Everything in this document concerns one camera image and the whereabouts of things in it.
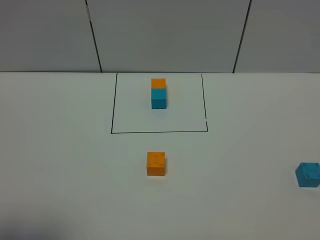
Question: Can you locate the blue template cube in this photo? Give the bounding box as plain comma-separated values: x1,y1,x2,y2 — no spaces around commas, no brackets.
151,88,167,109

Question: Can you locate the orange template cube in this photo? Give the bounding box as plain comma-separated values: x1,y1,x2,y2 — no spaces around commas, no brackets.
151,78,167,89

